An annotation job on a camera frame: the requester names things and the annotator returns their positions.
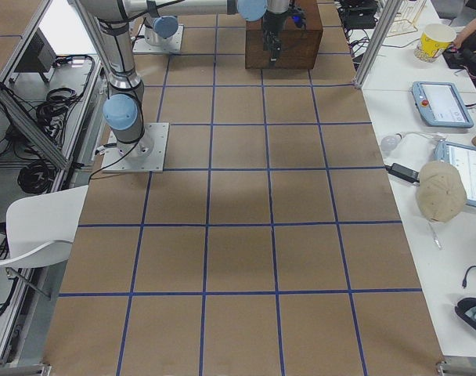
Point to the yellow popcorn bucket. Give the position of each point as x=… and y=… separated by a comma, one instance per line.
x=435, y=39

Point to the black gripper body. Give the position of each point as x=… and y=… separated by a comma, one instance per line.
x=270, y=26

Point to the white plastic chair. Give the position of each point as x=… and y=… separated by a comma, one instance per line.
x=40, y=231

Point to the white light bulb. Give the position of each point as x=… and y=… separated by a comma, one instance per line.
x=390, y=142

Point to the dark wooden drawer cabinet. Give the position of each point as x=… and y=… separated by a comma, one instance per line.
x=300, y=37

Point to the beige baseball cap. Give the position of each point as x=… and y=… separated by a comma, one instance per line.
x=441, y=195

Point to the gold wire rack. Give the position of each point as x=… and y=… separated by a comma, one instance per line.
x=405, y=21

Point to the blue teach pendant near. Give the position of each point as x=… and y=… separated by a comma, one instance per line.
x=462, y=157

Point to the black power adapter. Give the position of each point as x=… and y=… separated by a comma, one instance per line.
x=402, y=172

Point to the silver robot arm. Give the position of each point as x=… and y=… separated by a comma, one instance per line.
x=123, y=109
x=159, y=30

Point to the blue teach pendant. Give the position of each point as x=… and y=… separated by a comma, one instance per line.
x=440, y=105
x=462, y=157

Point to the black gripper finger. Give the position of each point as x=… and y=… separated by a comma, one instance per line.
x=273, y=52

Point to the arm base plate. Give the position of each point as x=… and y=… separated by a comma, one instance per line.
x=172, y=47
x=148, y=155

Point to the blue teach pendant far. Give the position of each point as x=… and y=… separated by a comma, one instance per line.
x=440, y=105

